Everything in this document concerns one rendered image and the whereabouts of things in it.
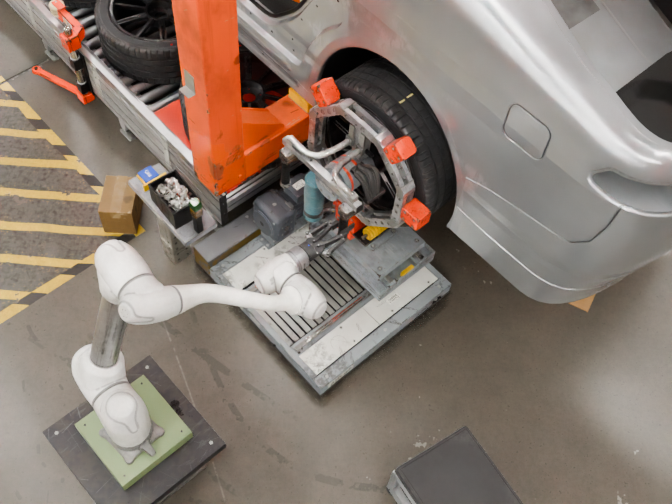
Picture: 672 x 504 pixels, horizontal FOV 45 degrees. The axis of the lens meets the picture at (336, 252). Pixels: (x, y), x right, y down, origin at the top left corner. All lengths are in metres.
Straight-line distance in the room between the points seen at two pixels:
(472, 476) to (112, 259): 1.57
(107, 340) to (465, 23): 1.58
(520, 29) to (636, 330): 1.99
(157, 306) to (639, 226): 1.51
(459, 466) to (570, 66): 1.56
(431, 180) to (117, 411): 1.40
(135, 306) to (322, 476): 1.33
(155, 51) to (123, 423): 1.94
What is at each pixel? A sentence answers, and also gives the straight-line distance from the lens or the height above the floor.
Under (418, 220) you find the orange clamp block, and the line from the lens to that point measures 3.06.
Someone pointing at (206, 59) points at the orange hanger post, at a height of 1.32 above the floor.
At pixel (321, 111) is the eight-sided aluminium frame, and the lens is 3.19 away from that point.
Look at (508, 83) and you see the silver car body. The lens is 2.59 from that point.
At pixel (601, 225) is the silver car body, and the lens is 2.67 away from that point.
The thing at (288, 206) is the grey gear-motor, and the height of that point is 0.40.
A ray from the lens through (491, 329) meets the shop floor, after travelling 3.90.
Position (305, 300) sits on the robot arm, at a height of 0.91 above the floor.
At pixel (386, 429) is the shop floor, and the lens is 3.61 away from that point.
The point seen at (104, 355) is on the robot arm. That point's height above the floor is 0.72.
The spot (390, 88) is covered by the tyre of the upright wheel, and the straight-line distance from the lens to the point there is 3.06.
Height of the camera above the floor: 3.36
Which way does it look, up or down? 57 degrees down
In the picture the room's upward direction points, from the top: 7 degrees clockwise
